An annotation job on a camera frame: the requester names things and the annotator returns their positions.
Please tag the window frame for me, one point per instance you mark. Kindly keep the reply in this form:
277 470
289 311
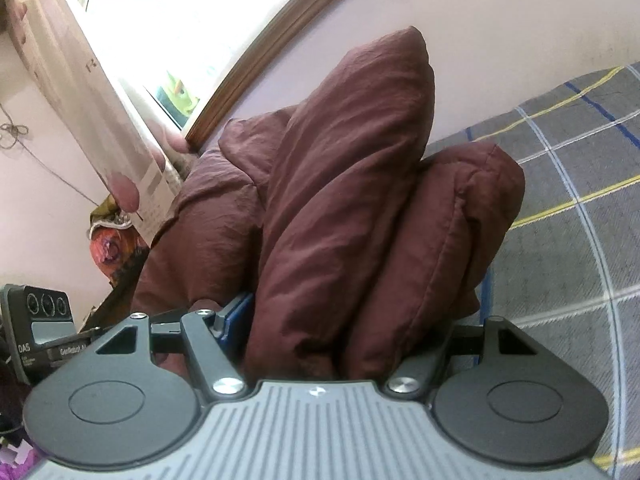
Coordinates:
260 45

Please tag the white curtain with pink spots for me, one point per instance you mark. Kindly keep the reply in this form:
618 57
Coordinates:
90 95

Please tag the colourful patterned cloth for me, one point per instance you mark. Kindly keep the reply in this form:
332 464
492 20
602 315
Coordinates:
112 250

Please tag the brown puffer jacket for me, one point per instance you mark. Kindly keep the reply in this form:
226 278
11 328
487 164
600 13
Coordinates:
340 185

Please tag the purple cloth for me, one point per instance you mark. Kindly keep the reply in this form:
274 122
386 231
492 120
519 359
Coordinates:
17 455

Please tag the grey plaid bed sheet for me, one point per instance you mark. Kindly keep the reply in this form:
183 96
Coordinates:
565 260

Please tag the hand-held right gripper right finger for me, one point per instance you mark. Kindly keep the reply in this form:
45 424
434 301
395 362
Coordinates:
425 355

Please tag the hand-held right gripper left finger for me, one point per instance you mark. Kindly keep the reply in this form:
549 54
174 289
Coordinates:
236 320

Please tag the green object behind window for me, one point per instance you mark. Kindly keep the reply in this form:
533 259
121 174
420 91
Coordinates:
179 96

